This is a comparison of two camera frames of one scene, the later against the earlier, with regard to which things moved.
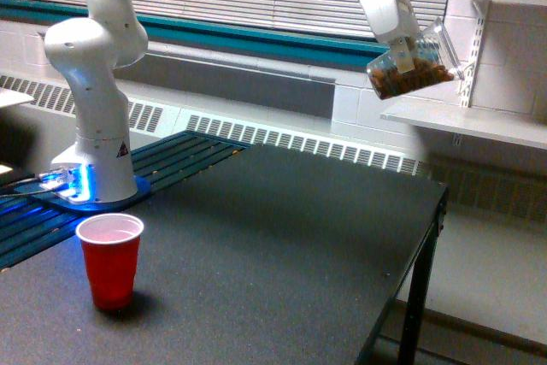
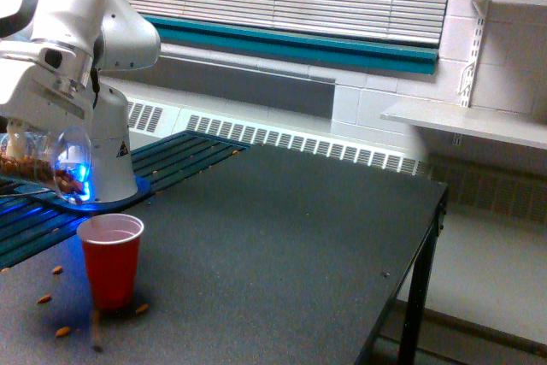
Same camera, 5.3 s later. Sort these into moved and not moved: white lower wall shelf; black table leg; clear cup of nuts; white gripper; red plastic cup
Moved: clear cup of nuts; white gripper
Not moved: black table leg; red plastic cup; white lower wall shelf
